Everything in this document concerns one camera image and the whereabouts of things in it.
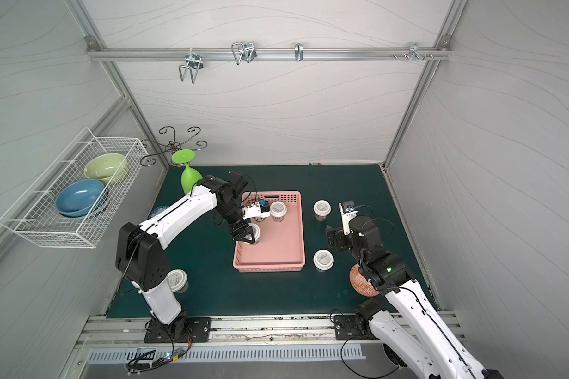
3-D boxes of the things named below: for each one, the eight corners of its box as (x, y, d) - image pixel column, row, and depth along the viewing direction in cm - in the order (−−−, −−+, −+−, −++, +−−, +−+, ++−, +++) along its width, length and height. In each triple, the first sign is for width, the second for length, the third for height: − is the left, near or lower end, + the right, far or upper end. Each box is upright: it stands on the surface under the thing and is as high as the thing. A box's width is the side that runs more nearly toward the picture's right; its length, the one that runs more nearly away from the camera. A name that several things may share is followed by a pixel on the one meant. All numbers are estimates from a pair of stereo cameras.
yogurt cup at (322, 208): (312, 223, 103) (314, 212, 96) (312, 211, 107) (313, 199, 100) (329, 223, 103) (332, 212, 96) (327, 211, 107) (330, 199, 100)
